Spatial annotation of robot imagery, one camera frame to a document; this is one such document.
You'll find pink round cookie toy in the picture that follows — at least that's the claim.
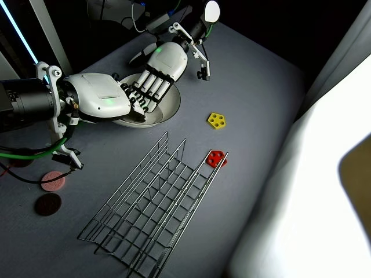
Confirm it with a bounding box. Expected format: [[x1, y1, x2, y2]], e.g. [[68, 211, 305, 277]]
[[41, 170, 67, 192]]

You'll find dark brown round cookie toy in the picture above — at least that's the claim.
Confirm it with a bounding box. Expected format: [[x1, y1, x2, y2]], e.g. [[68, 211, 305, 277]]
[[35, 192, 63, 216]]

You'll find red pentagon block with holes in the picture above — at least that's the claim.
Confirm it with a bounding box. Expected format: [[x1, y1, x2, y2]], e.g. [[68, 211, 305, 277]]
[[206, 149, 228, 168]]

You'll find cyan light strip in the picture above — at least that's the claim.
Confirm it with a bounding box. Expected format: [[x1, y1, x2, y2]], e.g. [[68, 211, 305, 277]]
[[0, 0, 50, 85]]

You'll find brown blurred object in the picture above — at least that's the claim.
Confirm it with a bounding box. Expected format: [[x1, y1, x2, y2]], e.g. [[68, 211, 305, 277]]
[[337, 136, 371, 241]]

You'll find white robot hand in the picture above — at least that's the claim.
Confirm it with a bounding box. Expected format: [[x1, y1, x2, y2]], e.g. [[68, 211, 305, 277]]
[[129, 41, 190, 107], [61, 72, 148, 122]]

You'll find white cable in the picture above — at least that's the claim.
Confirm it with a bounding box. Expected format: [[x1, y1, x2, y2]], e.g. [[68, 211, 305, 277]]
[[130, 0, 147, 34]]

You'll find white post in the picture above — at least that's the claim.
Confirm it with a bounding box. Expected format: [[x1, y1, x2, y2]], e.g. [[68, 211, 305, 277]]
[[28, 0, 74, 76]]

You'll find grey table cloth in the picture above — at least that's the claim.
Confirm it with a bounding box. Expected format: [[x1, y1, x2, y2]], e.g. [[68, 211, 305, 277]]
[[0, 20, 308, 278]]

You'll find yellow pentagon block with holes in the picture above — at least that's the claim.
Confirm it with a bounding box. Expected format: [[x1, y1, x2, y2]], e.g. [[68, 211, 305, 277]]
[[206, 112, 227, 130]]

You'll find metal wire dish rack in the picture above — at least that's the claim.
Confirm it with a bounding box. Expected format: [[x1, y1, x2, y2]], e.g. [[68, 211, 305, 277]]
[[77, 131, 230, 278]]

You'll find white plate single leaf print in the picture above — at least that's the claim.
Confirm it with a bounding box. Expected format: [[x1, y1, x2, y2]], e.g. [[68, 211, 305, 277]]
[[111, 72, 182, 128]]

